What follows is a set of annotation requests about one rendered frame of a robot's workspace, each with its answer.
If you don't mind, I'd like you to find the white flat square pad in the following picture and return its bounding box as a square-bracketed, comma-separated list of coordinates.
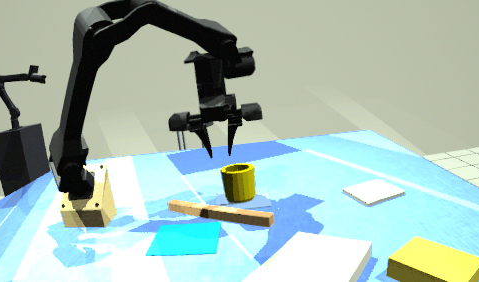
[343, 179, 405, 207]

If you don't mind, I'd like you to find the yellow cup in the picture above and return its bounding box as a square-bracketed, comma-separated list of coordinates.
[220, 163, 256, 203]

